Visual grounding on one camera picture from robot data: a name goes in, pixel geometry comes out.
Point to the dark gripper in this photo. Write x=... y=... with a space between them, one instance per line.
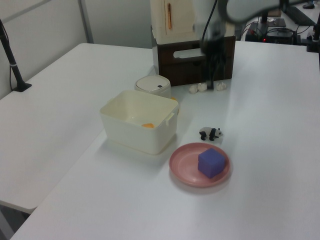
x=213 y=45

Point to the purple foam cube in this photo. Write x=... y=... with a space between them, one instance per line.
x=211 y=162

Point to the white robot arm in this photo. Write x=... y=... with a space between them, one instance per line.
x=240 y=10

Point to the pink round plate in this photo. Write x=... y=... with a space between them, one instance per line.
x=185 y=167

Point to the crumpled white paper ball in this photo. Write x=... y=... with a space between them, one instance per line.
x=193 y=89
x=202 y=87
x=221 y=85

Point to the dark brown wooden crate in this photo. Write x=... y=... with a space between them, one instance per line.
x=180 y=67

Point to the panda figurine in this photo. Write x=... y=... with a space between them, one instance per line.
x=211 y=133

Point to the cream toy oven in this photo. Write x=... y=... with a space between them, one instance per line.
x=180 y=17

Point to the small cream lidded bin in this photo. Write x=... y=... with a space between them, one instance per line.
x=150 y=83

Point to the black electronics box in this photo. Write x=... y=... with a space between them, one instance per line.
x=271 y=35

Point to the toasted bread slice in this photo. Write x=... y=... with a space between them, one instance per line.
x=148 y=125

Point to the cream plastic storage box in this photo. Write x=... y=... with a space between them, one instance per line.
x=140 y=135

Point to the black pole with clamp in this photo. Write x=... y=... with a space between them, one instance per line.
x=11 y=62

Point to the black camera stand clamp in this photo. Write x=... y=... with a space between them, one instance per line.
x=313 y=40

